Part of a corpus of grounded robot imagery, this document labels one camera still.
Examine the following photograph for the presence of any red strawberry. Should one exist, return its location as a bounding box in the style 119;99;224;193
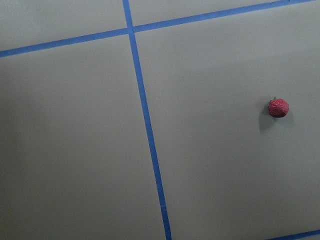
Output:
267;97;289;118

